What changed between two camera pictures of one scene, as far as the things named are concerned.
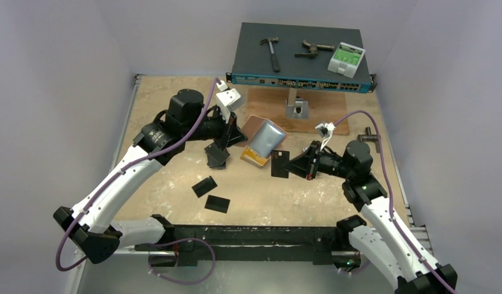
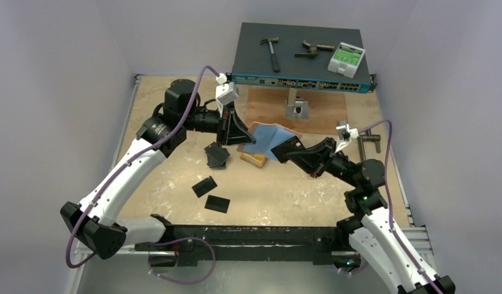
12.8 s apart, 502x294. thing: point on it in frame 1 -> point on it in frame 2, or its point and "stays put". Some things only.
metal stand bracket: x=296 y=108 stays put
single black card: x=217 y=204 stays put
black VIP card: x=279 y=157 -> x=291 y=145
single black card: x=204 y=186 stays put
